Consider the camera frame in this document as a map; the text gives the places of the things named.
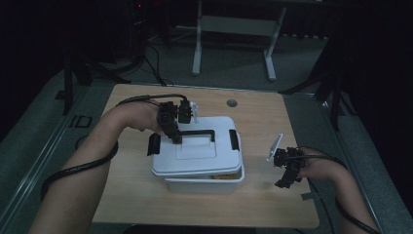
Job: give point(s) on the black camera stand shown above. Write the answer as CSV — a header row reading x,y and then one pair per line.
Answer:
x,y
68,87
336,107

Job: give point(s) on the metal floor rail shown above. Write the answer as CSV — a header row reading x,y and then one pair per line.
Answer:
x,y
345,143
29,175

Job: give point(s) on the grey round table grommet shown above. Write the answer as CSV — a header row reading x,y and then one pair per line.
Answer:
x,y
232,103

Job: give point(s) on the dark equipment rack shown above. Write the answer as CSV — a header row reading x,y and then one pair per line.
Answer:
x,y
139,19

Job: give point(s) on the person's left hand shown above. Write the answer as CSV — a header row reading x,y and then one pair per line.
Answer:
x,y
142,117

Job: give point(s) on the white plastic storage box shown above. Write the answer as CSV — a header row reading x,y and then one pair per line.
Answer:
x,y
204,187

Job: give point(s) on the person's right hand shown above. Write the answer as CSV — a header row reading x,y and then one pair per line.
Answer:
x,y
319,167

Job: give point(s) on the white metal desk frame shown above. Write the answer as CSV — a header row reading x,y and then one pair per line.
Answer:
x,y
238,26

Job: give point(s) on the dark grey tape piece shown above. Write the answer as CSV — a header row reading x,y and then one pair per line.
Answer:
x,y
307,196

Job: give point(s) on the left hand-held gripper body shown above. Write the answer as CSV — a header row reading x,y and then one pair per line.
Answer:
x,y
172,113

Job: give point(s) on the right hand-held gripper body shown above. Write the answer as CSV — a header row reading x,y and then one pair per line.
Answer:
x,y
289,159

